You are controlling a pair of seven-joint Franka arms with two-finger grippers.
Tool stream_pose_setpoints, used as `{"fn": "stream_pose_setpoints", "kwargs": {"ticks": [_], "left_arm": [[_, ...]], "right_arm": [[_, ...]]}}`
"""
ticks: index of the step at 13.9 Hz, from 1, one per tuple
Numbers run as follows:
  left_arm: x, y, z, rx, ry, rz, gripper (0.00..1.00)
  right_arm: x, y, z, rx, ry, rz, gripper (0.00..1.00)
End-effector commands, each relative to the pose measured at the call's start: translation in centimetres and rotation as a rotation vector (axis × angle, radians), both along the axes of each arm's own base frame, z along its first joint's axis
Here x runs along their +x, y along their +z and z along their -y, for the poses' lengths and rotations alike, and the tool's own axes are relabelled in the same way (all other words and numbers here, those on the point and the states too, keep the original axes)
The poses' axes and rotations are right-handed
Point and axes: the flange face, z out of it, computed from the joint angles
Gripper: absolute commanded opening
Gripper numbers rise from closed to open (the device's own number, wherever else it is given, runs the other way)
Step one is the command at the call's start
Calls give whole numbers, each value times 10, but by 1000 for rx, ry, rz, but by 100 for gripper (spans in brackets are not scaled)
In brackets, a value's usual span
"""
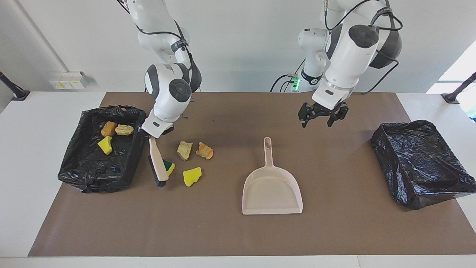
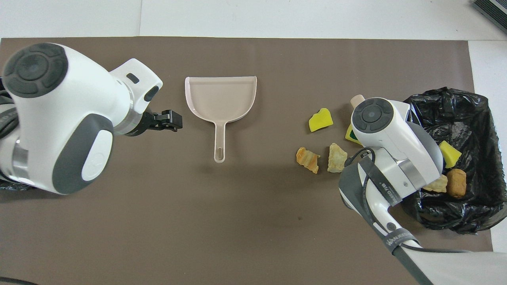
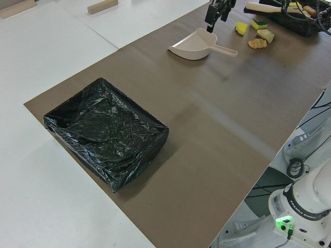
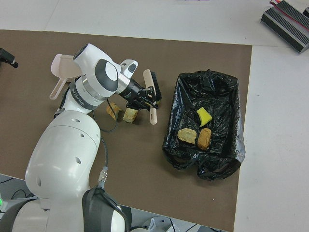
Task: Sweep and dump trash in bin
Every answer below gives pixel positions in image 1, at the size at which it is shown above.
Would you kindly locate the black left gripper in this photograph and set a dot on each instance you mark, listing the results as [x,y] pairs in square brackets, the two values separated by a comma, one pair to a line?
[323,111]

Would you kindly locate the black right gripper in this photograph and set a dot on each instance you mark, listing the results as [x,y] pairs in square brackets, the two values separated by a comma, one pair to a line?
[169,130]

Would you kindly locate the beige crumbly sponge chunk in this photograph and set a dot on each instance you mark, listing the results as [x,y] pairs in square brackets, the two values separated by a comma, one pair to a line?
[184,150]

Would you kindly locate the beige brush with black bristles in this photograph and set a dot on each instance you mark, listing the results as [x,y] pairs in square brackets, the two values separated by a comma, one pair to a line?
[158,163]

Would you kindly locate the large green and yellow sponge piece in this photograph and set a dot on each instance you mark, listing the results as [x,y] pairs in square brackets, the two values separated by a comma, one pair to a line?
[170,166]

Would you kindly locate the orange striped bread piece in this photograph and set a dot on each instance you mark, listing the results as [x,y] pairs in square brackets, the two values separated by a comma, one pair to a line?
[204,151]

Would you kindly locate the pale striped croissant piece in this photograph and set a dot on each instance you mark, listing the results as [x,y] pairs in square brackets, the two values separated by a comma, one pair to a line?
[124,130]

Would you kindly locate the brown oval bread nugget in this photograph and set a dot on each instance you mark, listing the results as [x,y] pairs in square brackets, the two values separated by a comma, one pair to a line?
[109,129]

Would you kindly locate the small green and yellow sponge piece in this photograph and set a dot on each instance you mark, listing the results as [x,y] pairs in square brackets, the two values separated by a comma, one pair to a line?
[106,146]

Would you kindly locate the beige plastic dustpan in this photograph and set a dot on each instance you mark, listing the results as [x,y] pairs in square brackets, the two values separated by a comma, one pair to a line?
[271,193]

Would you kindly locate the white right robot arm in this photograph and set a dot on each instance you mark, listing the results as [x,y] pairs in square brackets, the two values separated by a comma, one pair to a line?
[167,96]

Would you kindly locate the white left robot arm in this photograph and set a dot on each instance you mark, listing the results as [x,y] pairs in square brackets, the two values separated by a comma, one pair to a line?
[349,56]

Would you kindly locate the bin with black trash bag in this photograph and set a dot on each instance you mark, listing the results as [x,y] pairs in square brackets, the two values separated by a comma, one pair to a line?
[93,171]
[420,163]

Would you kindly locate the brown table mat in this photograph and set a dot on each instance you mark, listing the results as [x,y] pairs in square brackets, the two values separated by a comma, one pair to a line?
[334,230]

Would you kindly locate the black pole stand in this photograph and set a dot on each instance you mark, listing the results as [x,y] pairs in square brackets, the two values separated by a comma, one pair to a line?
[20,95]
[452,98]

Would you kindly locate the white wall socket box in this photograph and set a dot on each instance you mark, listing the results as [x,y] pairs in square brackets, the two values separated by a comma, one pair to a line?
[68,80]

